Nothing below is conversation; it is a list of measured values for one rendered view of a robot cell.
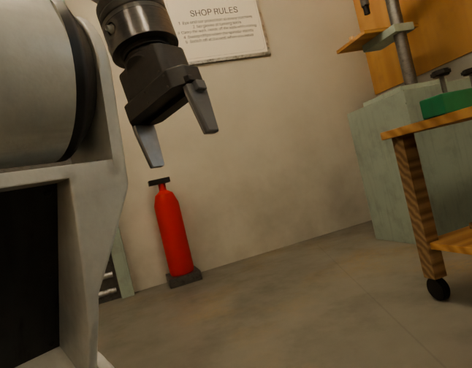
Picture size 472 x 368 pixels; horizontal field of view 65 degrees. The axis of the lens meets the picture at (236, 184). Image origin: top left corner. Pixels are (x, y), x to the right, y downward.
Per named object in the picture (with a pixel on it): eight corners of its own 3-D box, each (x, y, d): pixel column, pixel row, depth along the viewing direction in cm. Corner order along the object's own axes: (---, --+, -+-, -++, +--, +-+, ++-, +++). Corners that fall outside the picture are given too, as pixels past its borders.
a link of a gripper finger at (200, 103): (199, 134, 42) (181, 85, 43) (218, 133, 44) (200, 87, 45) (209, 128, 41) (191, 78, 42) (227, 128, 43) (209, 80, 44)
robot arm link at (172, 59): (107, 128, 47) (77, 45, 48) (164, 127, 54) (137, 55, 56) (166, 77, 39) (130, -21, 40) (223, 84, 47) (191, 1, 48)
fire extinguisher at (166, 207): (196, 273, 222) (173, 176, 222) (202, 279, 204) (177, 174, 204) (166, 282, 217) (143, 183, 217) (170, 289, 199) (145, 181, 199)
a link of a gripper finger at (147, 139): (168, 164, 51) (153, 123, 51) (150, 166, 48) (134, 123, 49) (161, 169, 52) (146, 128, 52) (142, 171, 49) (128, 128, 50)
